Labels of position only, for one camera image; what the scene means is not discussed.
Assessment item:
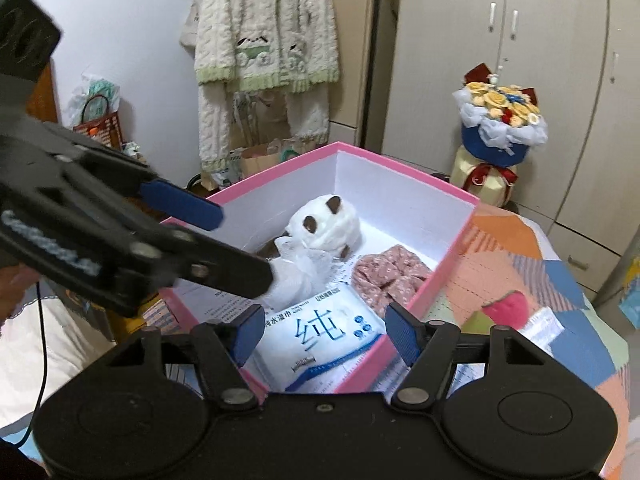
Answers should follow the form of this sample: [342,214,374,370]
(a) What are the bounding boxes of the pink cardboard box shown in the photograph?
[150,141,481,396]

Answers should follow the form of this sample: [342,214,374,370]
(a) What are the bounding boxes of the white tissue packet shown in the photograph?
[510,307,556,356]

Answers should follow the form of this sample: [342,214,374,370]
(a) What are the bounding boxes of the wet wipes pack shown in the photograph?
[250,285,388,391]

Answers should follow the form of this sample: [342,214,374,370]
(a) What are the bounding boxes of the flower bouquet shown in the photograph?
[450,62,549,206]

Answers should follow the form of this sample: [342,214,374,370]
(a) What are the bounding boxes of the patchwork tablecloth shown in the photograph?
[240,205,631,480]

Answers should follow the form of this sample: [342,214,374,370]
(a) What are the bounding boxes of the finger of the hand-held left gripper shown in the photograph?
[75,132,224,232]
[127,220,275,301]

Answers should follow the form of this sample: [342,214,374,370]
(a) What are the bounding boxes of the fluffy white pajama jacket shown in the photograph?
[192,0,341,93]

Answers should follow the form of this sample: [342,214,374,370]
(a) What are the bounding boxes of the orange mesh bag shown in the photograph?
[72,95,123,151]

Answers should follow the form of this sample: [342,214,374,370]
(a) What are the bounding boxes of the colourful gift bag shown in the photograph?
[617,280,640,331]

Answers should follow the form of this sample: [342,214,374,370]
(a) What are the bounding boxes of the beige narrow cabinet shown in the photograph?
[320,0,401,151]

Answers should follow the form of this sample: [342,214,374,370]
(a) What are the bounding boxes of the brown paper bag teal handles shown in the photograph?
[240,137,321,181]

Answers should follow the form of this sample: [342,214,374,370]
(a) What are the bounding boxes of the black cable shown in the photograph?
[30,280,48,443]

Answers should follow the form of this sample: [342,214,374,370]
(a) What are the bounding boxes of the canvas tote bag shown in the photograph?
[179,0,206,61]

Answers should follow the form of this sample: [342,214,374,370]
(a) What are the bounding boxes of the fluffy white pajama pants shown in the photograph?
[197,80,331,176]

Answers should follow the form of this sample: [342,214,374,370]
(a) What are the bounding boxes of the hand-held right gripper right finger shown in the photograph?
[385,301,556,408]

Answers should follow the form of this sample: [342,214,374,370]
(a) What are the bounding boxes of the pink fuzzy ball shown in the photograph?
[482,291,531,331]

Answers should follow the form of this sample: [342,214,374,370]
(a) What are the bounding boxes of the beige wardrobe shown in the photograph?
[380,0,640,291]

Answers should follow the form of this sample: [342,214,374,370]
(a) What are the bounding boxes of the pink floral scrunchie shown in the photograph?
[350,244,435,318]

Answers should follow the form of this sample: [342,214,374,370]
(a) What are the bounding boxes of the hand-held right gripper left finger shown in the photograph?
[97,305,266,407]

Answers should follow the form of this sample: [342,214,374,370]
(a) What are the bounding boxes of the white plush toy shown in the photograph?
[260,195,362,261]

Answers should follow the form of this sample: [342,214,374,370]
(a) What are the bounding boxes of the white mesh bath pouf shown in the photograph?
[260,240,333,311]

